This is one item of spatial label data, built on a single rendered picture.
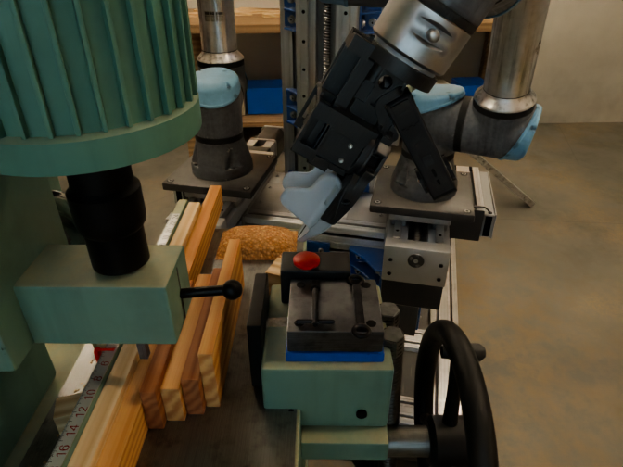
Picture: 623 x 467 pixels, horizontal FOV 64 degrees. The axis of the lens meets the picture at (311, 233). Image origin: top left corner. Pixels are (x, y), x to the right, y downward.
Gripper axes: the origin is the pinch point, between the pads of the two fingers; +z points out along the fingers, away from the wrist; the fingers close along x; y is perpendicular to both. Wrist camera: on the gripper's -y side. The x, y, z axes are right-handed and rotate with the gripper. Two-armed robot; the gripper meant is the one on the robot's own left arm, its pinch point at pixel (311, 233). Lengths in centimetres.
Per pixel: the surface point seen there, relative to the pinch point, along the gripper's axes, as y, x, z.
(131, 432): 8.5, 16.3, 18.4
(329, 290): -4.5, 2.8, 3.8
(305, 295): -2.2, 3.6, 5.1
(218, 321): 4.7, 5.7, 11.6
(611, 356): -147, -85, 37
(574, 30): -179, -336, -61
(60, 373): 17.9, -3.1, 39.9
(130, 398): 9.6, 12.6, 18.9
